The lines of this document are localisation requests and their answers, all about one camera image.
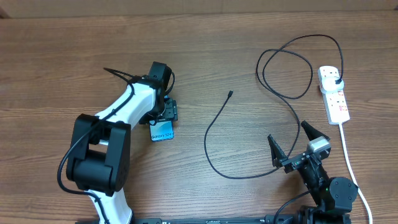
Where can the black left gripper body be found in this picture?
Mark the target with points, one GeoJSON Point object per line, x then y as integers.
{"type": "Point", "coordinates": [168, 112]}

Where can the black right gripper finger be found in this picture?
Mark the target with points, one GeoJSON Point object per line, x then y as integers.
{"type": "Point", "coordinates": [277, 154]}
{"type": "Point", "coordinates": [311, 132]}

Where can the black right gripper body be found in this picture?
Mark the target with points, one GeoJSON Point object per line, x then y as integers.
{"type": "Point", "coordinates": [294, 162]}

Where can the blue Samsung Galaxy smartphone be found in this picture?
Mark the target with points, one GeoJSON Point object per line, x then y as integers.
{"type": "Point", "coordinates": [161, 131]}

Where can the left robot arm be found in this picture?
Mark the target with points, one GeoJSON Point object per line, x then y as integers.
{"type": "Point", "coordinates": [97, 163]}

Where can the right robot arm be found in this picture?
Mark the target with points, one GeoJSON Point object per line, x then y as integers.
{"type": "Point", "coordinates": [333, 196]}

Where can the white charger plug adapter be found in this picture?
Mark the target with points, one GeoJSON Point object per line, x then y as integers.
{"type": "Point", "coordinates": [329, 85]}

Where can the white power strip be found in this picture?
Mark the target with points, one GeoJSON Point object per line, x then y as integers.
{"type": "Point", "coordinates": [335, 103]}

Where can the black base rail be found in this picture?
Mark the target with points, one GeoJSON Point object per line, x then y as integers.
{"type": "Point", "coordinates": [214, 221]}

